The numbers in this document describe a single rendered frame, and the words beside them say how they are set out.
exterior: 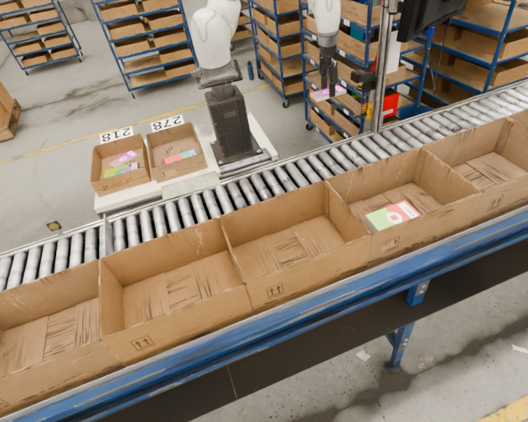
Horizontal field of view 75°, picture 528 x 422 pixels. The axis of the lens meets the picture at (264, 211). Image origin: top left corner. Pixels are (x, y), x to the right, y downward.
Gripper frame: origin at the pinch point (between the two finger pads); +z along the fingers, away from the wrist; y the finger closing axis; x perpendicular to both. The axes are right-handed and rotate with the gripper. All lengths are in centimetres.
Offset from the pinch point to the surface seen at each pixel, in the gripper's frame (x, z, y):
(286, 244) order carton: 53, 18, -67
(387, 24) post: -27.4, -23.1, -4.1
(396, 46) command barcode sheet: -36.4, -10.7, -0.1
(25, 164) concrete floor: 238, 107, 238
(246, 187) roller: 52, 32, -14
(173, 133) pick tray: 78, 26, 51
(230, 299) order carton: 77, 6, -89
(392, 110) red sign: -39.8, 23.9, 0.2
